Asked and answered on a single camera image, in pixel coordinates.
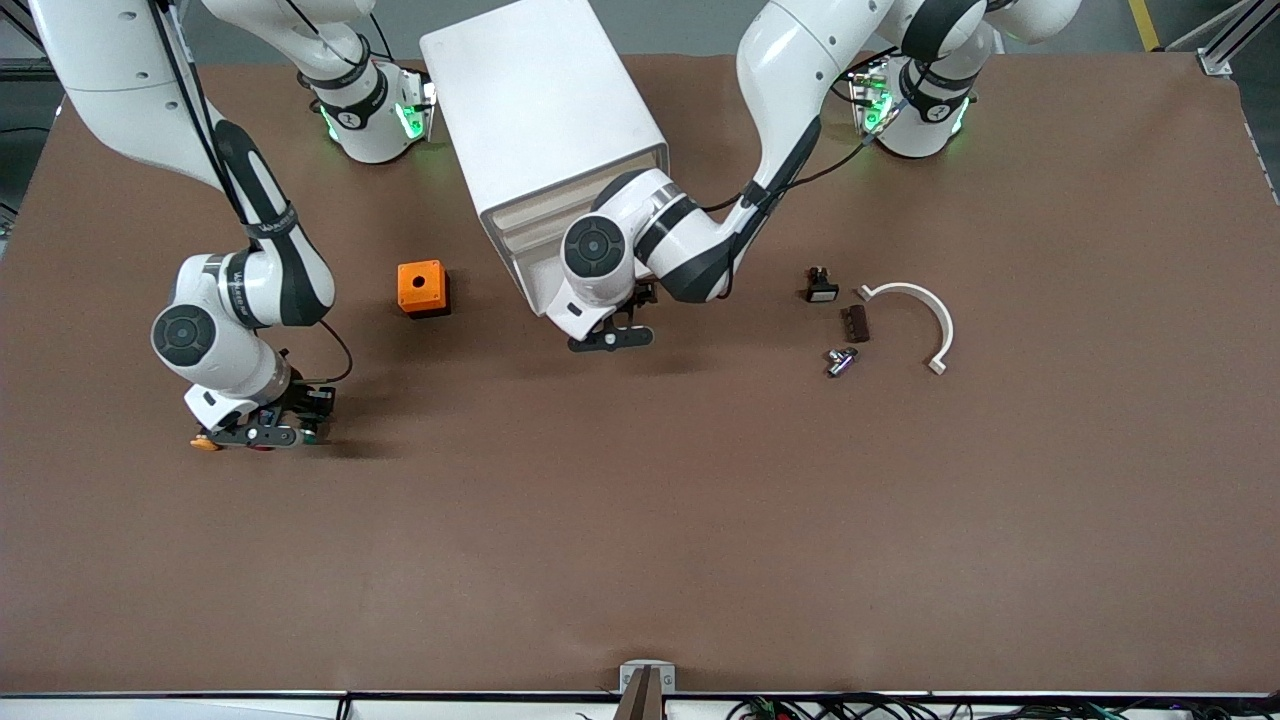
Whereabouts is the white curved plastic clamp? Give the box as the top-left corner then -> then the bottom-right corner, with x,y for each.
857,282 -> 955,376

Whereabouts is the dark brown upright bar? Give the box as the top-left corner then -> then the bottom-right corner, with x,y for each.
613,668 -> 665,720

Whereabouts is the orange button enclosure box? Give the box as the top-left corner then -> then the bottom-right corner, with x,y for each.
397,260 -> 451,319

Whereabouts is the white table edge rail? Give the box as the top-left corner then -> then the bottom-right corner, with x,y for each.
0,692 -> 1280,720

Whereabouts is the grey metal table bracket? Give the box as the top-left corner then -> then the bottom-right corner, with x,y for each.
619,660 -> 677,695

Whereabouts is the aluminium frame profile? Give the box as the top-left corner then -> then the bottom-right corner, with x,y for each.
1165,0 -> 1280,79
0,0 -> 61,86

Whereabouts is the black cable bundle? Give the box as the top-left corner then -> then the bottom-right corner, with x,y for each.
725,695 -> 1280,720

